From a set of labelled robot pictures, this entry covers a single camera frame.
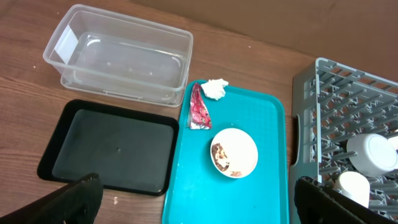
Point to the clear plastic storage bin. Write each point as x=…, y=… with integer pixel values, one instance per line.
x=112, y=54

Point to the crumpled white napkin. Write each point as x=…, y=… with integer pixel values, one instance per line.
x=214, y=89

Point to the grey dishwasher rack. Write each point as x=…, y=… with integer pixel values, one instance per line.
x=333, y=103

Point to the red foil snack wrapper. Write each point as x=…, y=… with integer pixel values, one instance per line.
x=198, y=116

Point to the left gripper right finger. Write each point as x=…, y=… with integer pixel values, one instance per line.
x=317, y=204

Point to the teal serving tray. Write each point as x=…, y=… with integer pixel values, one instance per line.
x=199, y=193

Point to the small bowl with food scraps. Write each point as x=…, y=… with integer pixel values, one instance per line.
x=234, y=153

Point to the white paper cup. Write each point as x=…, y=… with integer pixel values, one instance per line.
x=354, y=186

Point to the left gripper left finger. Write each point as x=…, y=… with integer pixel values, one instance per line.
x=77, y=202

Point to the white round bowl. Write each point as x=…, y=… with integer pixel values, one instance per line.
x=375, y=155

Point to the black rectangular tray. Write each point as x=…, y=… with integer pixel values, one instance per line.
x=131, y=151

